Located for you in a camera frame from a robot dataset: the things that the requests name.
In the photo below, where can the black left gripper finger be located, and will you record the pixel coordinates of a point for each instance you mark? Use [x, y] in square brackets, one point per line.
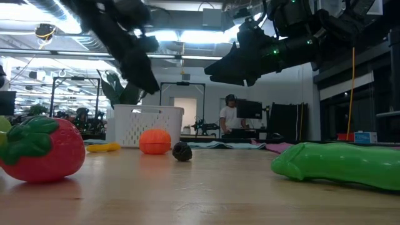
[140, 72]

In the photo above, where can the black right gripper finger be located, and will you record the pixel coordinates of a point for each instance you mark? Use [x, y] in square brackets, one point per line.
[240, 79]
[237, 62]

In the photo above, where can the yellow toy banana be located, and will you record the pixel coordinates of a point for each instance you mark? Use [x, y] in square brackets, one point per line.
[103, 147]

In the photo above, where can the dark toy blackberry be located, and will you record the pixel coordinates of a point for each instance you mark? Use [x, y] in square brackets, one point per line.
[182, 152]

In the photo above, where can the green toy cucumber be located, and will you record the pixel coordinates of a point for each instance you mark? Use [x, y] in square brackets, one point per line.
[343, 165]

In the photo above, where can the background black robot arm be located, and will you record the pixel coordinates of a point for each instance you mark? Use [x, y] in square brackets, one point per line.
[206, 126]

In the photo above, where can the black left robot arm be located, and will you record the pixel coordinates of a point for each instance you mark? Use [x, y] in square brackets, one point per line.
[93, 7]

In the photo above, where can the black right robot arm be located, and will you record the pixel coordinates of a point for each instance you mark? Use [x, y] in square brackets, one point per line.
[343, 28]

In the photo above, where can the black monitor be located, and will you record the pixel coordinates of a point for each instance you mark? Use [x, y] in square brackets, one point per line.
[7, 103]
[250, 109]

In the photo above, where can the person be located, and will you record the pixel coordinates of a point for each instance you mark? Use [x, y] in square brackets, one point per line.
[82, 117]
[231, 117]

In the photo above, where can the long ceiling light bar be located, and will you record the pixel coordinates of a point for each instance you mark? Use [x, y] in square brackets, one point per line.
[193, 57]

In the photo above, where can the white perforated plastic basket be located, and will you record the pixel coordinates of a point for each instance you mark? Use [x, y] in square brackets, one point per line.
[131, 125]

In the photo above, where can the black upright panel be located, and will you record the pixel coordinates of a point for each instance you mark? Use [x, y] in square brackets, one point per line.
[289, 122]

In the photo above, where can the ribbed orange toy tangerine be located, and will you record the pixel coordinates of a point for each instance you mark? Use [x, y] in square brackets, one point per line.
[155, 142]

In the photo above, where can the white cup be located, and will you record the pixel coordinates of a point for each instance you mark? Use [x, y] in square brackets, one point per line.
[187, 130]

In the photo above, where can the purple cloth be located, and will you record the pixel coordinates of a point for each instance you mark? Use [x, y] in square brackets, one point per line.
[278, 147]

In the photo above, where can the red bin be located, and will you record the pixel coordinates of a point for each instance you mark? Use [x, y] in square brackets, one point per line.
[343, 137]

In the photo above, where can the small background green plant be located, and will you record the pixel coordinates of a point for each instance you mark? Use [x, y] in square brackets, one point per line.
[38, 109]

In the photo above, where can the blue cardboard box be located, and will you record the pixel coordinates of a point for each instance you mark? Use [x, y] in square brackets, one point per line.
[365, 137]

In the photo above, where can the large red toy strawberry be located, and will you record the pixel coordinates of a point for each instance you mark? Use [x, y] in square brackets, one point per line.
[56, 156]

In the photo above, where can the light green toy vegetable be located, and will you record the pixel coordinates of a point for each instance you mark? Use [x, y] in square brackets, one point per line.
[3, 125]

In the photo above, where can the black metal gantry frame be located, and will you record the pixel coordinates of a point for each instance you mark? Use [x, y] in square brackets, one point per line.
[182, 83]
[75, 78]

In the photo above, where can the grey square wall panel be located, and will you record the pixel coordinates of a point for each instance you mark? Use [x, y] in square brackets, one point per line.
[186, 77]

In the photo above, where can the black vertical post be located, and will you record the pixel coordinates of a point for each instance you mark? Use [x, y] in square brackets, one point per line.
[394, 78]

